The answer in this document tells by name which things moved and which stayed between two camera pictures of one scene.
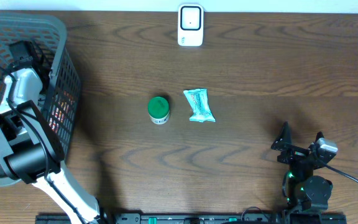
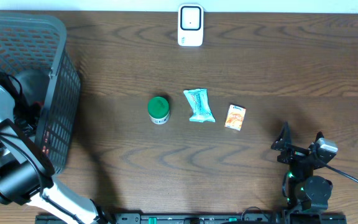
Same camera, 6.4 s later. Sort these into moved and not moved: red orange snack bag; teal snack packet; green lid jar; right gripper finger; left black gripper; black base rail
Moved: left black gripper; red orange snack bag
Not moved: green lid jar; teal snack packet; right gripper finger; black base rail
